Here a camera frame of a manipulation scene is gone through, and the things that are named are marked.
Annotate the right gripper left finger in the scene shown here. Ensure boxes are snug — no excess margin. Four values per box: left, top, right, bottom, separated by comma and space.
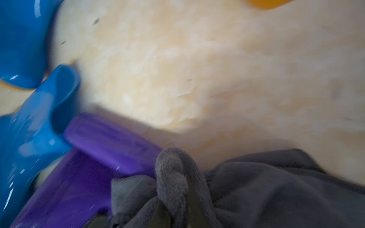
82, 214, 109, 228

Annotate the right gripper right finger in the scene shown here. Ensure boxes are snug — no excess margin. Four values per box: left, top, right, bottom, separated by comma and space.
185, 176, 210, 228

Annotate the purple boot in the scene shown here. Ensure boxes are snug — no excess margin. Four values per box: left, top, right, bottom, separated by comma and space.
244, 0, 292, 10
12, 113, 161, 228

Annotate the grey cloth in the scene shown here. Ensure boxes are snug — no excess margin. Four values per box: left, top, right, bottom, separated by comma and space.
109, 147, 365, 228

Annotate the blue boot near left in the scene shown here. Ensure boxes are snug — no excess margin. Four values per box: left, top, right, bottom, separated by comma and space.
1, 65, 81, 228

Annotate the blue boot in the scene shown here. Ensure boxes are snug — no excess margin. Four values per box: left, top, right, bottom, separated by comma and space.
1, 0, 62, 89
1, 65, 81, 228

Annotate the blue boot far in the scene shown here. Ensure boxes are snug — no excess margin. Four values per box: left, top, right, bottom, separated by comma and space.
1, 0, 62, 89

